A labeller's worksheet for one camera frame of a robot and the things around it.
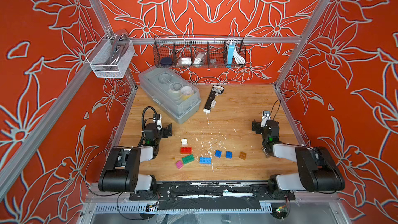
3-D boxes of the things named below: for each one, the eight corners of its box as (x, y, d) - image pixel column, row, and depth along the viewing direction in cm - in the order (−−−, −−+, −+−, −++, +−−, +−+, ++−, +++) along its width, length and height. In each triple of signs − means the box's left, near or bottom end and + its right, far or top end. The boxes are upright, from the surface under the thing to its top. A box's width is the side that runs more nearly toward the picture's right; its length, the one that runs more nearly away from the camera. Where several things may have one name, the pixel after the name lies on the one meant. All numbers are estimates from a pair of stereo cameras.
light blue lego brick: (199, 164, 84) (199, 162, 82) (199, 158, 86) (199, 156, 84) (211, 164, 84) (211, 162, 82) (211, 158, 86) (211, 156, 84)
